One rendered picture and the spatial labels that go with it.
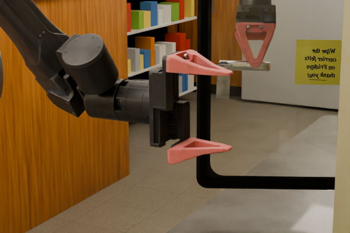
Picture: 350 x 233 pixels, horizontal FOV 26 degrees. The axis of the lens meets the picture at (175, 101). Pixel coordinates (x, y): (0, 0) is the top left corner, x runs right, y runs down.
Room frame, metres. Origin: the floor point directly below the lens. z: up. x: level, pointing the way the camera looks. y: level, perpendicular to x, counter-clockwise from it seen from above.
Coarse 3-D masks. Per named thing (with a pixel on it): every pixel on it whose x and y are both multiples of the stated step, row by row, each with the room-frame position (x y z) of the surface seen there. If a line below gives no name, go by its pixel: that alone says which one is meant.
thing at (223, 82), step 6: (222, 66) 1.23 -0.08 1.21; (228, 66) 1.23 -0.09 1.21; (222, 78) 1.23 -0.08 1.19; (228, 78) 1.23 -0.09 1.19; (222, 84) 1.23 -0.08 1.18; (228, 84) 1.23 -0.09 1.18; (216, 90) 1.23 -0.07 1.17; (222, 90) 1.23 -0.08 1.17; (228, 90) 1.23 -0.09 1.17; (216, 96) 1.23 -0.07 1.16; (222, 96) 1.23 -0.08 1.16; (228, 96) 1.23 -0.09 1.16
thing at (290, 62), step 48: (240, 0) 1.25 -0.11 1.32; (288, 0) 1.24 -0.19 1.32; (336, 0) 1.24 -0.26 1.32; (240, 48) 1.25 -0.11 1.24; (288, 48) 1.24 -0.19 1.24; (336, 48) 1.24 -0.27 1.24; (240, 96) 1.25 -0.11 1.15; (288, 96) 1.24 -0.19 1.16; (336, 96) 1.24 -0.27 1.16; (240, 144) 1.25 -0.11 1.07; (288, 144) 1.24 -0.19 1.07; (336, 144) 1.24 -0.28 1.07
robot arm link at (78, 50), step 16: (64, 48) 0.97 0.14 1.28; (80, 48) 0.96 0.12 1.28; (96, 48) 0.95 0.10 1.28; (64, 64) 0.99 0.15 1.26; (80, 64) 0.93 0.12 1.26; (96, 64) 0.94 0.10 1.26; (112, 64) 0.97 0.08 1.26; (80, 80) 0.95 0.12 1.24; (96, 80) 0.95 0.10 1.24; (112, 80) 0.97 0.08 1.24; (48, 96) 1.05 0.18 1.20; (64, 96) 1.01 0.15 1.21; (80, 96) 1.02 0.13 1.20; (80, 112) 1.03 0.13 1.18
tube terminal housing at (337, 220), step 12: (348, 0) 0.96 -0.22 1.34; (348, 12) 0.96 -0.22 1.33; (348, 24) 0.96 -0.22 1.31; (348, 36) 0.96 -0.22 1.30; (348, 48) 0.96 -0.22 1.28; (348, 60) 0.95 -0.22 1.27; (348, 72) 0.95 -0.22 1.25; (348, 84) 0.95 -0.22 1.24; (348, 96) 0.95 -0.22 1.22; (348, 108) 0.95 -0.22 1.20; (348, 120) 0.95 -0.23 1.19; (348, 132) 0.95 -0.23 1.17; (348, 144) 0.95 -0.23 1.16; (336, 156) 0.96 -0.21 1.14; (348, 156) 0.95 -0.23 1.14; (336, 168) 0.96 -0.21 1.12; (348, 168) 0.95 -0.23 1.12; (336, 180) 0.96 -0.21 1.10; (348, 180) 0.95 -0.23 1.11; (336, 192) 0.96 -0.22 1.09; (348, 192) 0.95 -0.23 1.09; (336, 204) 0.96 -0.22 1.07; (348, 204) 0.95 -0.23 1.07; (336, 216) 0.96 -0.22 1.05; (348, 216) 0.95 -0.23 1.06; (336, 228) 0.96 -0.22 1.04; (348, 228) 0.95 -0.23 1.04
